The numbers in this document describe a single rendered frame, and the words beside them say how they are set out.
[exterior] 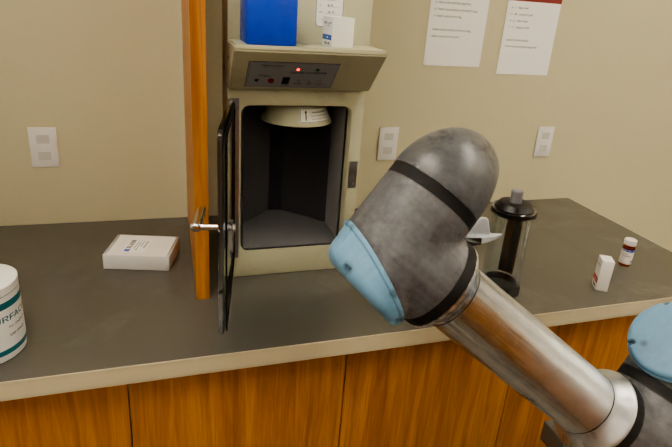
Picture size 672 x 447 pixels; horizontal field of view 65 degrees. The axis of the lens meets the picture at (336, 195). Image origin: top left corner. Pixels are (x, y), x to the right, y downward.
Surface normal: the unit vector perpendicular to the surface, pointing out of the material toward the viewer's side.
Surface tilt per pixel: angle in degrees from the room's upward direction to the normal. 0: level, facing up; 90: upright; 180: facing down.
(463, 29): 90
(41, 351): 0
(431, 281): 77
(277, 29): 90
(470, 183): 67
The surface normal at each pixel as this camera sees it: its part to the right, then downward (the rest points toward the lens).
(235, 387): 0.29, 0.35
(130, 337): 0.07, -0.94
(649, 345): -0.56, -0.66
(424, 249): 0.27, 0.09
